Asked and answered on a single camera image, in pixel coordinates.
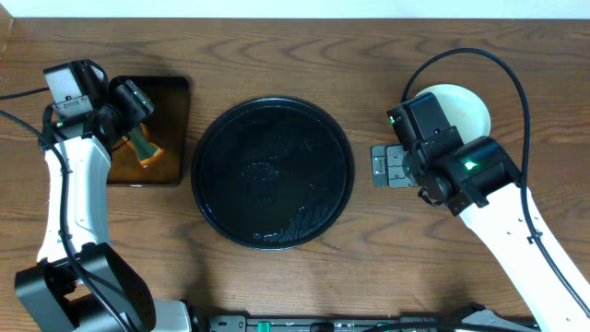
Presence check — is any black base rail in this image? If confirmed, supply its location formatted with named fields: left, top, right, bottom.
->
left=195, top=310, right=540, bottom=332

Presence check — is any black rectangular water tray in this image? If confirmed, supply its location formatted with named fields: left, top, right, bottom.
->
left=108, top=76, right=191, bottom=186

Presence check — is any round black serving tray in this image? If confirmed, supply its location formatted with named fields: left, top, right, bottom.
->
left=191, top=97, right=355, bottom=250

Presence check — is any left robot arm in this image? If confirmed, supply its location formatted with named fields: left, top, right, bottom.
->
left=15, top=59, right=194, bottom=331

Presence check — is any light blue plate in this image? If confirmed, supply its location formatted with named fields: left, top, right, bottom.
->
left=416, top=84, right=491, bottom=144

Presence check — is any orange green scrub sponge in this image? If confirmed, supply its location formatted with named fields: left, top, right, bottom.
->
left=124, top=123, right=165, bottom=168

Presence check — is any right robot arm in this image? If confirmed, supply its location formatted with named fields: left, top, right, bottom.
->
left=372, top=91, right=589, bottom=331

